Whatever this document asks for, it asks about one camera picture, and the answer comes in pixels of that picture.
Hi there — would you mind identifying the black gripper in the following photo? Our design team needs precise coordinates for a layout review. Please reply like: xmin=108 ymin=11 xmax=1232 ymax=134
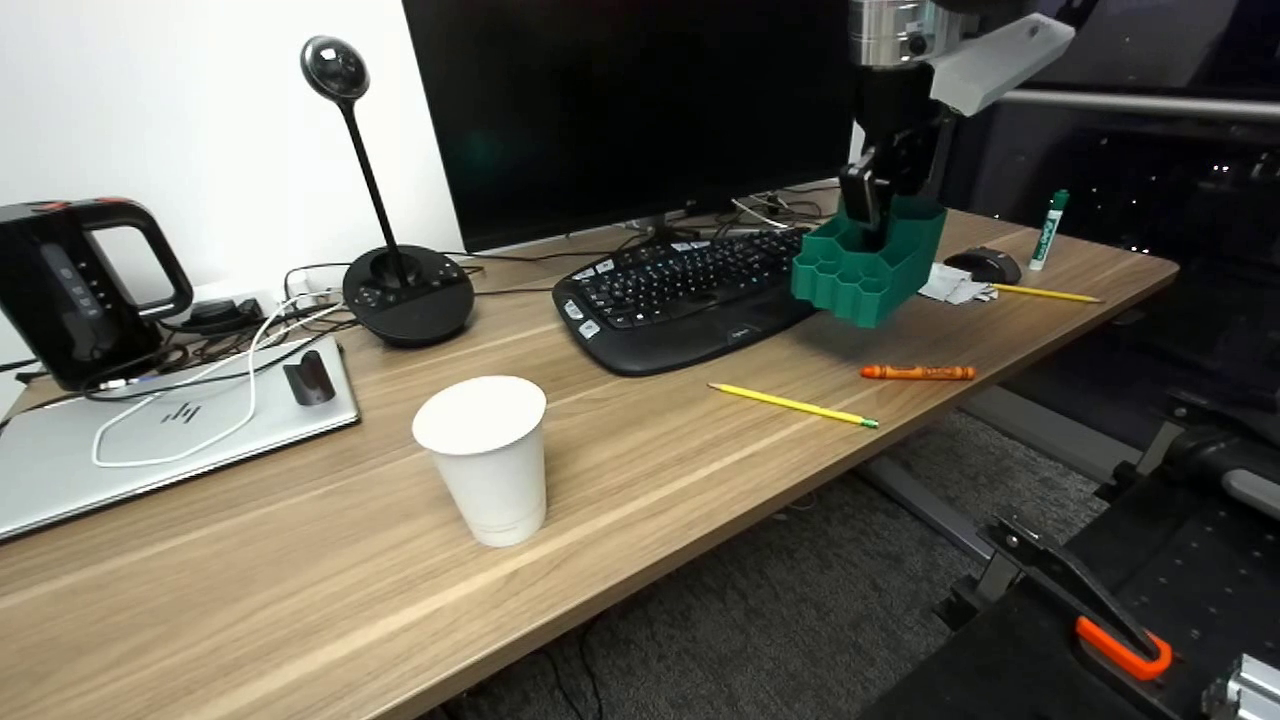
xmin=838 ymin=56 xmax=967 ymax=256

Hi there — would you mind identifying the green desk organizer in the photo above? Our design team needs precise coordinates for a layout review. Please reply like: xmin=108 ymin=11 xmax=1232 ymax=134
xmin=788 ymin=190 xmax=954 ymax=335

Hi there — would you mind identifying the white paper scrap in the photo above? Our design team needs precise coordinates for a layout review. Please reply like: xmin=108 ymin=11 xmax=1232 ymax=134
xmin=916 ymin=261 xmax=1001 ymax=306

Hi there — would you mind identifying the black computer mouse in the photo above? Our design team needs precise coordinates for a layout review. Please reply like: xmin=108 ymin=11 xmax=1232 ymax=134
xmin=954 ymin=244 xmax=1030 ymax=288

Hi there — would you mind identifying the green and white marker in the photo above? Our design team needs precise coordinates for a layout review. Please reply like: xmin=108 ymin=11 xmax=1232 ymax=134
xmin=1030 ymin=182 xmax=1077 ymax=277

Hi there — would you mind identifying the short yellow pencil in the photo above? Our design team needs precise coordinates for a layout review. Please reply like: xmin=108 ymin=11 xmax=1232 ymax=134
xmin=989 ymin=281 xmax=1106 ymax=306

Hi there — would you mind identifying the orange pen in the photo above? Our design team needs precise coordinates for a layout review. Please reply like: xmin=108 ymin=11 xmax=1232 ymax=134
xmin=862 ymin=360 xmax=984 ymax=388

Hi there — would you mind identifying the black ergonomic keyboard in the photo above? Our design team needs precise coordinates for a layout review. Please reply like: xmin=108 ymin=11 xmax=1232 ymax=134
xmin=551 ymin=225 xmax=823 ymax=379

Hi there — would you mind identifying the long yellow pencil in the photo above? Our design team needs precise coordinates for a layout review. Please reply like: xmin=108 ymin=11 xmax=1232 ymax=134
xmin=708 ymin=379 xmax=886 ymax=432

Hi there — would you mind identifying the black computer monitor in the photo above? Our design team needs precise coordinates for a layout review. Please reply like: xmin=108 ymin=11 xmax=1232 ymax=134
xmin=402 ymin=0 xmax=855 ymax=256

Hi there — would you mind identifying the white paper cup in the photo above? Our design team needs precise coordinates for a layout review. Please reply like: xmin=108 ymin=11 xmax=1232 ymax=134
xmin=408 ymin=373 xmax=551 ymax=551

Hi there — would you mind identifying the black webcam on stand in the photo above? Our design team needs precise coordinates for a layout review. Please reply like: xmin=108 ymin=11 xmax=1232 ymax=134
xmin=296 ymin=33 xmax=482 ymax=350

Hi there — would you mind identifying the small black dongle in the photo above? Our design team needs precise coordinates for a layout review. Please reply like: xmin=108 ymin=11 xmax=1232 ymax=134
xmin=279 ymin=346 xmax=339 ymax=406

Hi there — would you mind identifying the black power adapter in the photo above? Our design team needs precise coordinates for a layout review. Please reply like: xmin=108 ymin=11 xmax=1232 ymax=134
xmin=182 ymin=293 xmax=272 ymax=335

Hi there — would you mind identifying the black electric kettle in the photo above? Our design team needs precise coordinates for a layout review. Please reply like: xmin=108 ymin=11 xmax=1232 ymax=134
xmin=0 ymin=196 xmax=201 ymax=397

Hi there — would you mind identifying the silver laptop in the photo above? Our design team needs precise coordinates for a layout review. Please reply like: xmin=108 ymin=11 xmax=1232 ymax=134
xmin=0 ymin=330 xmax=365 ymax=542

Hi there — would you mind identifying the black cable bundle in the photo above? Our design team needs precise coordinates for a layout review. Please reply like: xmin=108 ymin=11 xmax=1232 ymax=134
xmin=652 ymin=182 xmax=847 ymax=248

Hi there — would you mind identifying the grey window rail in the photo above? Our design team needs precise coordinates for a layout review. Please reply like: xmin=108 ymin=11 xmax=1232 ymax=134
xmin=996 ymin=84 xmax=1280 ymax=124

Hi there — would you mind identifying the black equipment frame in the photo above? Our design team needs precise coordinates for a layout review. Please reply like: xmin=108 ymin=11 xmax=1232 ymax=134
xmin=863 ymin=388 xmax=1280 ymax=720

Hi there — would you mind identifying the orange handled black clamp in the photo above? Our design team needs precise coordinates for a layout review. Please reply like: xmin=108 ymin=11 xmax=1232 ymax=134
xmin=984 ymin=516 xmax=1180 ymax=687

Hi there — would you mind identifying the white cable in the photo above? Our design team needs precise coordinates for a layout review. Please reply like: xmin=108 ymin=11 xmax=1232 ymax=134
xmin=89 ymin=256 xmax=353 ymax=473

